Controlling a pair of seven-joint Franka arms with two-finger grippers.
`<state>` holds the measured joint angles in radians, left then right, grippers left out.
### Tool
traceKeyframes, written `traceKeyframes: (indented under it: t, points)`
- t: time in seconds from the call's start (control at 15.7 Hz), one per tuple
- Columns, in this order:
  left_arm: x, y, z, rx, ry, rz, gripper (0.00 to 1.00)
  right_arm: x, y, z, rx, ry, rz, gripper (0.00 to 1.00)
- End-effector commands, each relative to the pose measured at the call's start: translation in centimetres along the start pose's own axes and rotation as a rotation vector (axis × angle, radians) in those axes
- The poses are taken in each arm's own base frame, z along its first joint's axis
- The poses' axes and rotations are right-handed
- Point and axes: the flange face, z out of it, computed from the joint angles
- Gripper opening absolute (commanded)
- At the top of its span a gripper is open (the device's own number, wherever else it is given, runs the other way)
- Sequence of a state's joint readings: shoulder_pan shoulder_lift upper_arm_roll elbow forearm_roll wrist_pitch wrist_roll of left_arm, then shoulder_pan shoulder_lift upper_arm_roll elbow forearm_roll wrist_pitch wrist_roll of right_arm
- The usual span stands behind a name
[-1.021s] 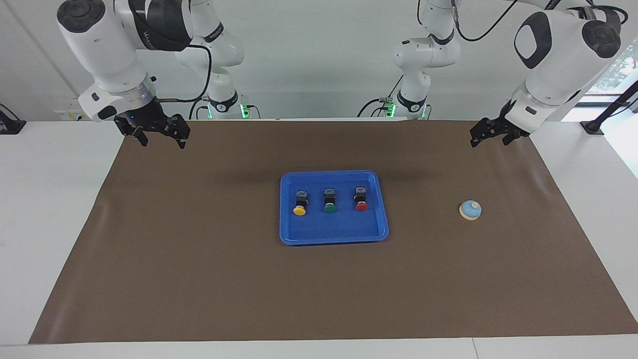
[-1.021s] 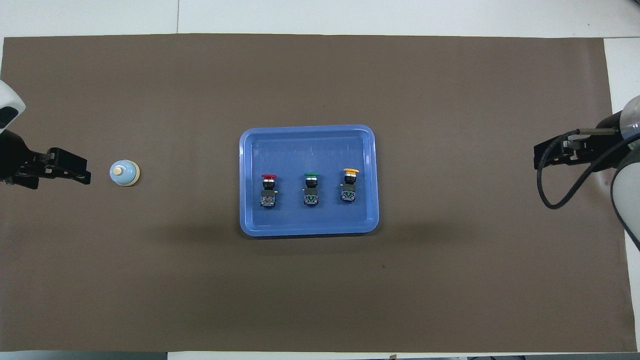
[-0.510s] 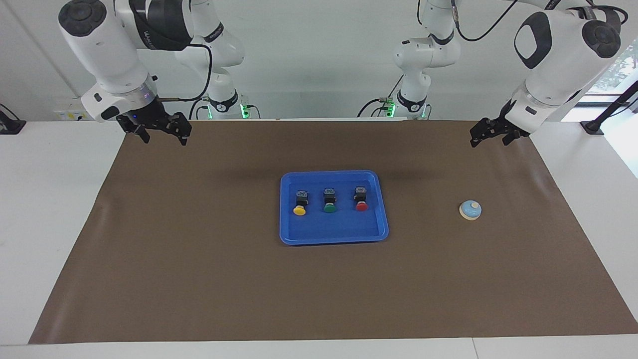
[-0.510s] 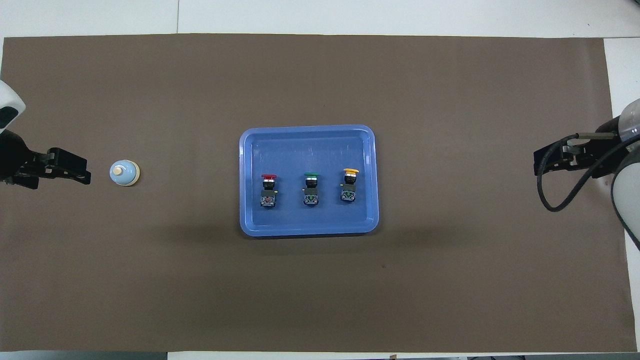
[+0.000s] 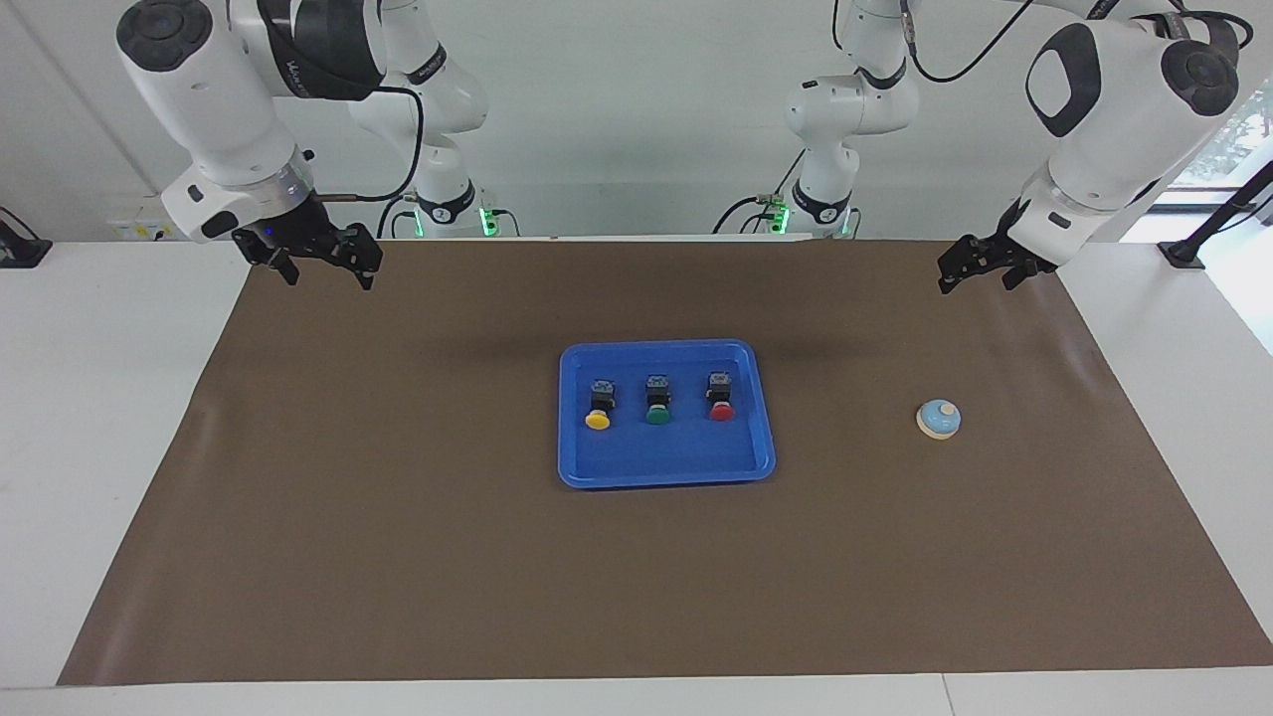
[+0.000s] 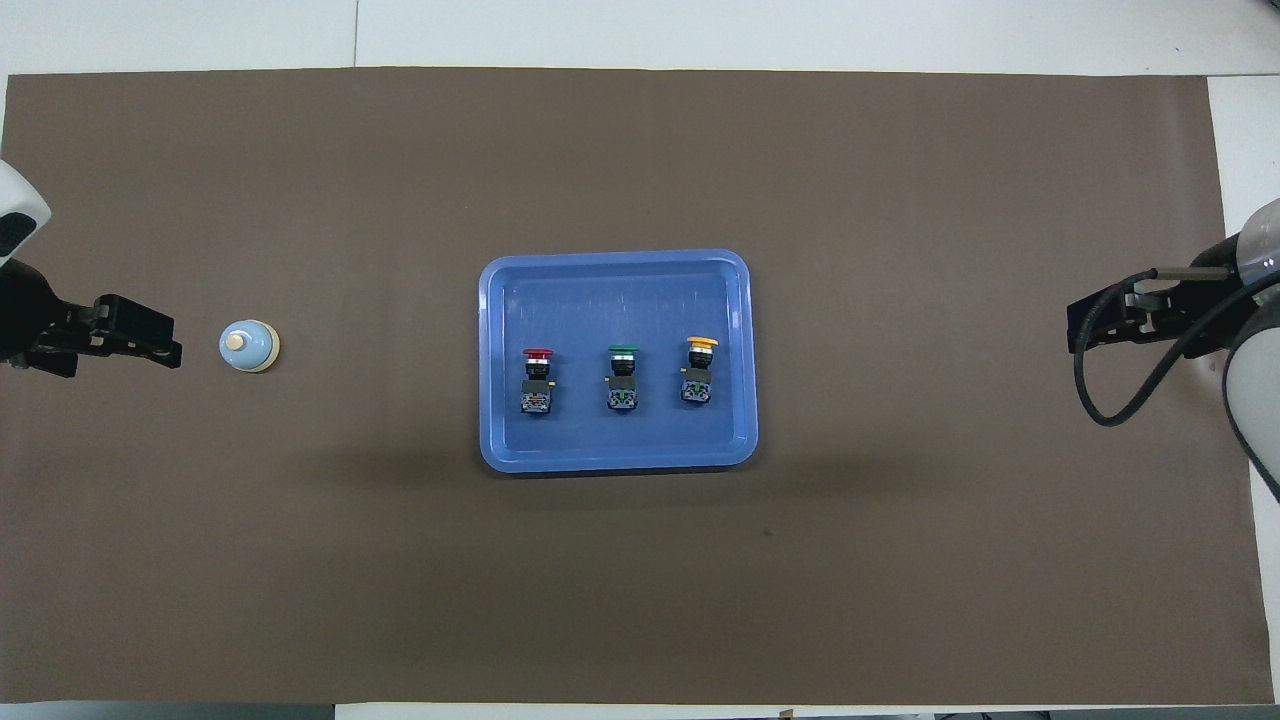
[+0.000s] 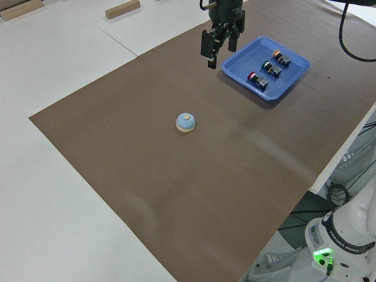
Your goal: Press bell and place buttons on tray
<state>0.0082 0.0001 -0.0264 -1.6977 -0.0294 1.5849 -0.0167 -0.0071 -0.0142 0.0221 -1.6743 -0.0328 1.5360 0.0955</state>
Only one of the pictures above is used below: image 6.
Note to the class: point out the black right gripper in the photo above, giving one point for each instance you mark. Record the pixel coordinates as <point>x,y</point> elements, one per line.
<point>1205,310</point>

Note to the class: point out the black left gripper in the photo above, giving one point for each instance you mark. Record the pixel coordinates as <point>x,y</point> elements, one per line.
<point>30,320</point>

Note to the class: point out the yellow push button switch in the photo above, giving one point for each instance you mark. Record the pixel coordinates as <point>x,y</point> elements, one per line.
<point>699,385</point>

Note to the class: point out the red push button switch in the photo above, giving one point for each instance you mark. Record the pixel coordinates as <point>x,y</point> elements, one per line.
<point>537,395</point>

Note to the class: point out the green push button switch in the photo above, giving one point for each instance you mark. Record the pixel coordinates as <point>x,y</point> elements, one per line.
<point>622,392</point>

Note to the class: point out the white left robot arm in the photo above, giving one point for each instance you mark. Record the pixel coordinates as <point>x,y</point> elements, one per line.
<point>15,205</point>

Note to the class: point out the light blue desk bell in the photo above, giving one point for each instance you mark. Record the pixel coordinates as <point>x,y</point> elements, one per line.
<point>248,347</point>

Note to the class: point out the blue plastic tray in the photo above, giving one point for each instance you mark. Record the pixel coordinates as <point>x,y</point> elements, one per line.
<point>590,300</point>

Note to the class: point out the brown table mat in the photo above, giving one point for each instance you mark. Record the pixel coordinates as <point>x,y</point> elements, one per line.
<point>640,580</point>

